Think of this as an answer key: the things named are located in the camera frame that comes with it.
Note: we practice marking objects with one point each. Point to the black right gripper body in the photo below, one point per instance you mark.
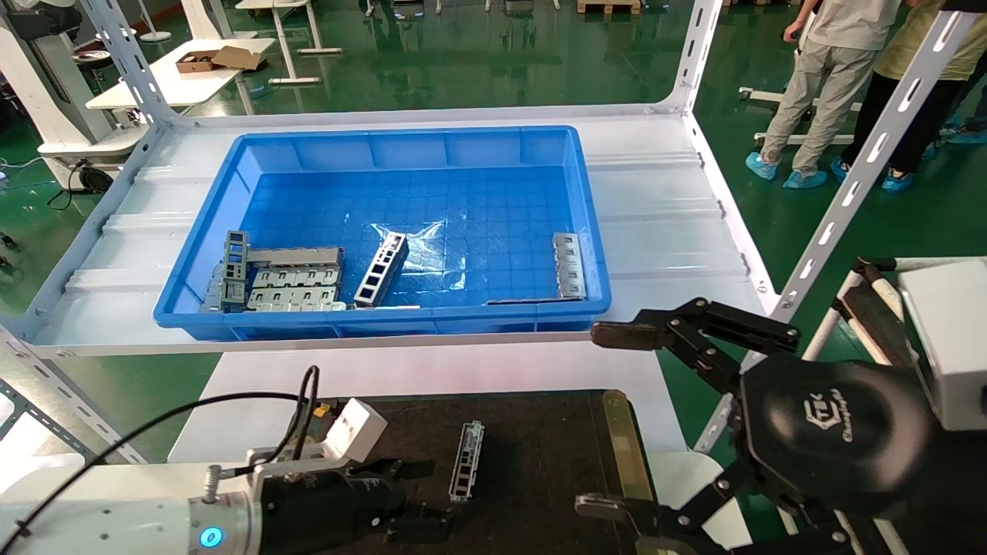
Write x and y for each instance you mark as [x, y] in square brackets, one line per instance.
[840, 439]

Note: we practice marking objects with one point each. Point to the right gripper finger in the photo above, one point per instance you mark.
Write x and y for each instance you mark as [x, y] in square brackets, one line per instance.
[694, 532]
[694, 327]

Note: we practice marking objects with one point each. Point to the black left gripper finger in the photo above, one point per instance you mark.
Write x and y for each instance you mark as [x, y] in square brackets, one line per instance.
[405, 470]
[424, 524]

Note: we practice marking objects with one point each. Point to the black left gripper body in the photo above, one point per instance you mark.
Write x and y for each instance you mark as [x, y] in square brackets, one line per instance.
[324, 516]

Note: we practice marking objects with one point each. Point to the grey ladder-shaped metal part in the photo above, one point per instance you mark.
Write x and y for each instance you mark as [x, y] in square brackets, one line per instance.
[466, 462]
[391, 271]

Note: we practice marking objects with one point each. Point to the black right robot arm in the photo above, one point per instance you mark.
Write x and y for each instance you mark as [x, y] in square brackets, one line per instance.
[956, 493]

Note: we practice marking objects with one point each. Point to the black flat container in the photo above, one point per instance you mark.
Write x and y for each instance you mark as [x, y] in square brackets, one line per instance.
[540, 447]

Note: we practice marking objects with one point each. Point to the white slotted-angle metal rack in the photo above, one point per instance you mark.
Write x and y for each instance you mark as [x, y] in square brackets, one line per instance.
[663, 231]

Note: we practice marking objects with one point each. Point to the black white metal stand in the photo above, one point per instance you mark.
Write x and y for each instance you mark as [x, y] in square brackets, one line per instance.
[871, 308]

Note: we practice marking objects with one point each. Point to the flat slotted metal plate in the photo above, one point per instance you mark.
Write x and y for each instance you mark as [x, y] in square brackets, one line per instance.
[297, 277]
[297, 300]

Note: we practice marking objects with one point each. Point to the clear plastic film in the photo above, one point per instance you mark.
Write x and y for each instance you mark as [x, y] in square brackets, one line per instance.
[432, 247]

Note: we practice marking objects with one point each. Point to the large blue plastic bin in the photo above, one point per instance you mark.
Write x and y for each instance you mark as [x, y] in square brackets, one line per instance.
[501, 193]

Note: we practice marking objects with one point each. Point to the long grey metal bar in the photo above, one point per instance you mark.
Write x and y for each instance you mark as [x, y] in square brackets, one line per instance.
[301, 255]

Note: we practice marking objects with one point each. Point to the person in grey trousers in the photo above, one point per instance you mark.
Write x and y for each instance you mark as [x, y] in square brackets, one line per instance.
[833, 77]

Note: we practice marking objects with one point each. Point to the person yellow shirt black trousers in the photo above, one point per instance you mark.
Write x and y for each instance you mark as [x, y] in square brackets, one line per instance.
[931, 108]

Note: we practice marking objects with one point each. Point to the wooden pallet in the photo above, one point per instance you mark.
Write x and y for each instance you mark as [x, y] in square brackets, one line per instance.
[609, 6]

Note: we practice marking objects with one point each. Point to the person in dark trousers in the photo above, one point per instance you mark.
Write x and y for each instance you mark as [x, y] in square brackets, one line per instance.
[973, 100]

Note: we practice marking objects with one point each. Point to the white work table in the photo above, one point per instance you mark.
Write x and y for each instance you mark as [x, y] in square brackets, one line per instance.
[185, 89]
[287, 38]

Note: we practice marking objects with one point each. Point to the open cardboard box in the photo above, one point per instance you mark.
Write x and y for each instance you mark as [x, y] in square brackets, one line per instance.
[208, 60]

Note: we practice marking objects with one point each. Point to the black round stool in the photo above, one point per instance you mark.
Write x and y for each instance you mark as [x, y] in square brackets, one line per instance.
[94, 58]

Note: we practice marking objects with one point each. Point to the white robot column base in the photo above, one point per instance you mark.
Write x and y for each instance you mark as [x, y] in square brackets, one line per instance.
[46, 85]

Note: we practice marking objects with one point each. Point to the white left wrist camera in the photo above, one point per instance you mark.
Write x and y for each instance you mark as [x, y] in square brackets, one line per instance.
[355, 428]

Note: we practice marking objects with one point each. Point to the silver perforated metal bracket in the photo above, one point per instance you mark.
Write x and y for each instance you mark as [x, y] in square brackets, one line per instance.
[570, 270]

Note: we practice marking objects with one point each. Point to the white floor stand frame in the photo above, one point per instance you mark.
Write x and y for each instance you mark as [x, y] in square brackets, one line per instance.
[763, 139]

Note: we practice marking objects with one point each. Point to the grey upright frame part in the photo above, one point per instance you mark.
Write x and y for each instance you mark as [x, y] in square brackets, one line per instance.
[235, 254]

